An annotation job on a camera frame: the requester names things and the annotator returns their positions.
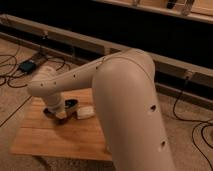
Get translucent tan gripper tip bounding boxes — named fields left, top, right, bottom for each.
left=56, top=111, right=67, bottom=119

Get dark ceramic bowl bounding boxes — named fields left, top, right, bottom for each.
left=43, top=99, right=78, bottom=121

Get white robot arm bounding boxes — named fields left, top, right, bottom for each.
left=28, top=49, right=176, bottom=171

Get white rectangular block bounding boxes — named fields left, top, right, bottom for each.
left=77, top=106, right=95, bottom=119

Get bamboo wooden board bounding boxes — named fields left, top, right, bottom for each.
left=11, top=96, right=112, bottom=161

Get dark power adapter box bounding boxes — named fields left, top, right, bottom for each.
left=18, top=60, right=36, bottom=73

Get black cable on left floor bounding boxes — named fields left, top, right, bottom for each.
left=0, top=49, right=72, bottom=89

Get black cable on floor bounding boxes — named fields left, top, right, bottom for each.
left=172, top=75, right=213, bottom=162
left=0, top=49, right=72, bottom=89

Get long wooden baseboard rail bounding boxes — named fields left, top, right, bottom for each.
left=0, top=14, right=213, bottom=88

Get black cable on right floor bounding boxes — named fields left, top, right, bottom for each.
left=172, top=75, right=213, bottom=162

